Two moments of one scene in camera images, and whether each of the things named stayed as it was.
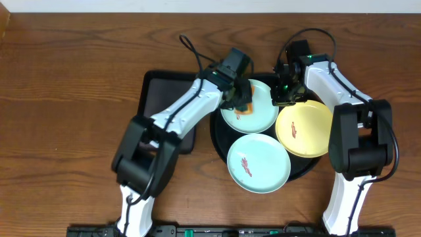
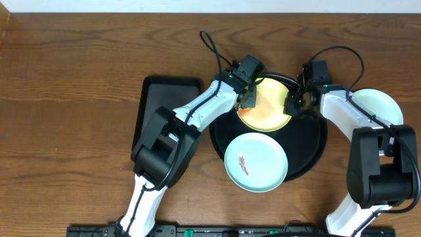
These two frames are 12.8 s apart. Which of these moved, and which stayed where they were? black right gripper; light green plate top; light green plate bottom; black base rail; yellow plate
Moved: black right gripper; yellow plate; light green plate top
Stayed: black base rail; light green plate bottom
